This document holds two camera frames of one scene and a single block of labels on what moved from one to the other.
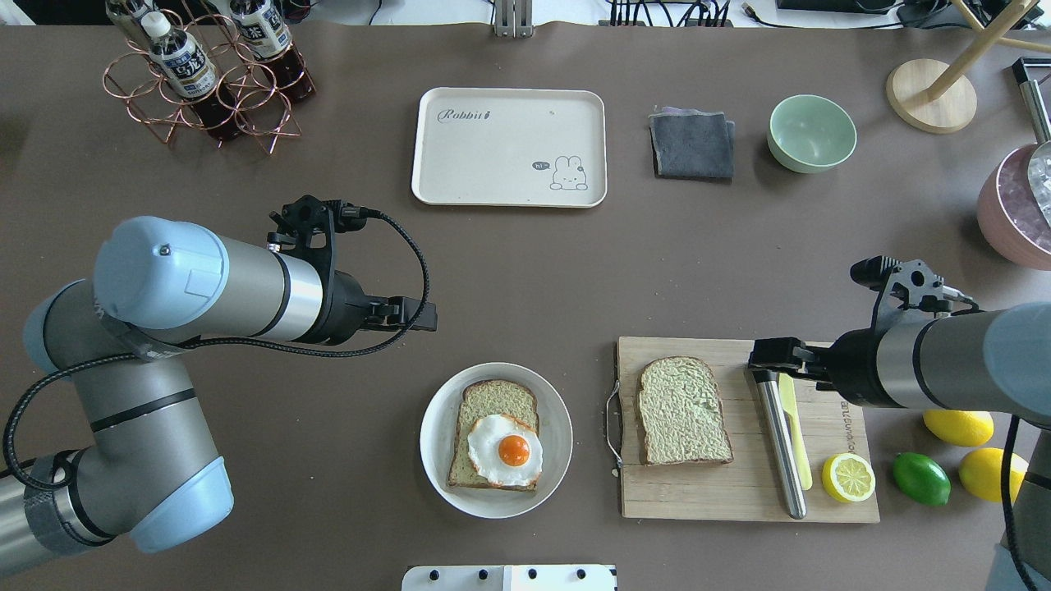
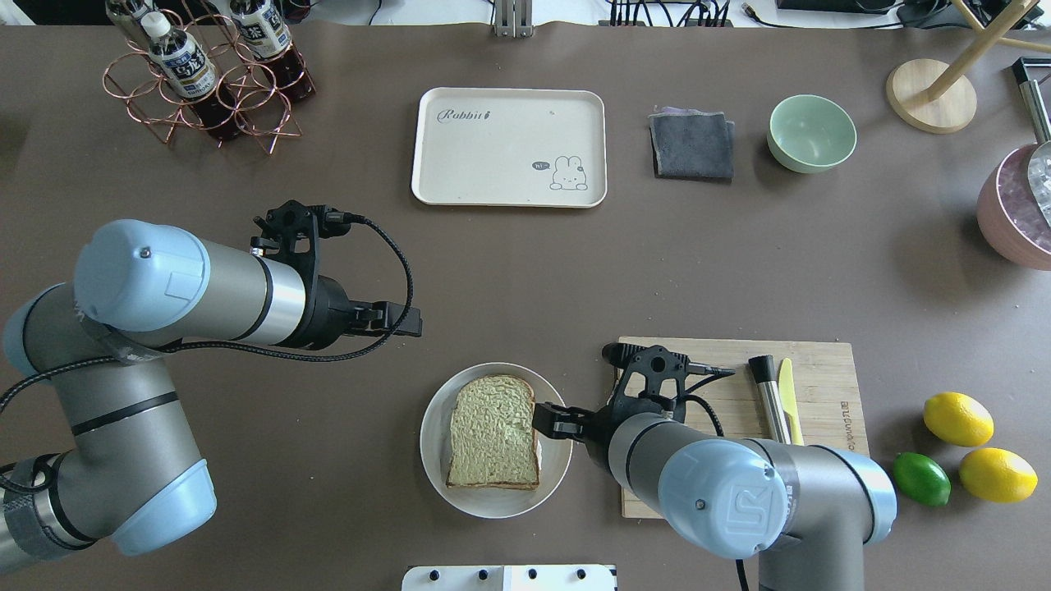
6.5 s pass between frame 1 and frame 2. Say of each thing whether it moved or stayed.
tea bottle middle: stayed
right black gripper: moved
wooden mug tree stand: stayed
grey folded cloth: stayed
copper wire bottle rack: stayed
